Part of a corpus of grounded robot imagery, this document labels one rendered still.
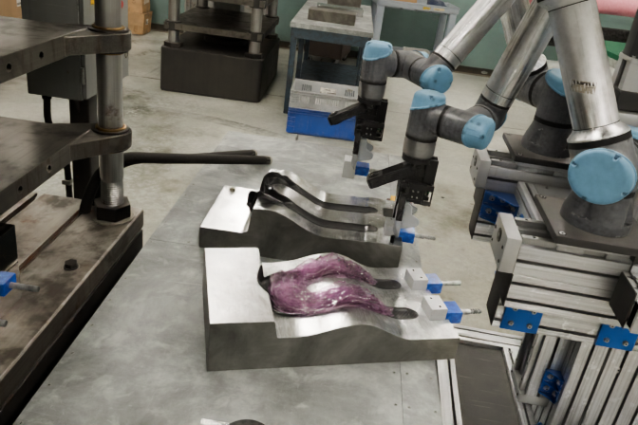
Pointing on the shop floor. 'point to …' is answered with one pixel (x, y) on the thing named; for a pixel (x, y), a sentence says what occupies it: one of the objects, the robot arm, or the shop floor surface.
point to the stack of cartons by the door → (139, 9)
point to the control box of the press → (49, 76)
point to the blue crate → (318, 124)
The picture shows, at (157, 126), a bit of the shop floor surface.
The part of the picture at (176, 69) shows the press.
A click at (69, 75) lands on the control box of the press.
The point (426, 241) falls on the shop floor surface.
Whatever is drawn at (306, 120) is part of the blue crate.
